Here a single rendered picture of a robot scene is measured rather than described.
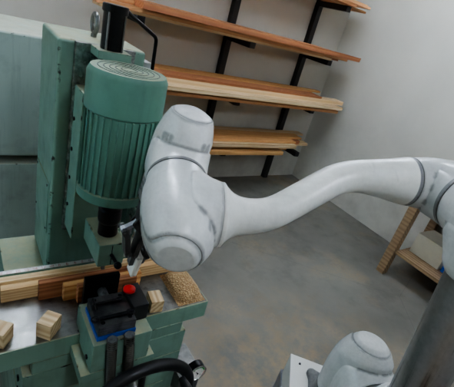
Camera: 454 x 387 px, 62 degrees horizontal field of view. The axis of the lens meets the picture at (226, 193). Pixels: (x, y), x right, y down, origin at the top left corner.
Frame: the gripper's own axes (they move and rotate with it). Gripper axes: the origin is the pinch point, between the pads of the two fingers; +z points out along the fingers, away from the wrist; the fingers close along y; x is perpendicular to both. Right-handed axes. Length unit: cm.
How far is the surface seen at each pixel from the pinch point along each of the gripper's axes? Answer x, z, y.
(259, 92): -196, 51, -193
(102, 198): -13.4, -8.1, 5.6
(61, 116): -40.4, -11.6, 10.2
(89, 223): -21.9, 10.0, 3.7
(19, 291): -11.6, 22.1, 21.1
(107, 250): -11.0, 9.0, 1.6
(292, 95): -196, 50, -234
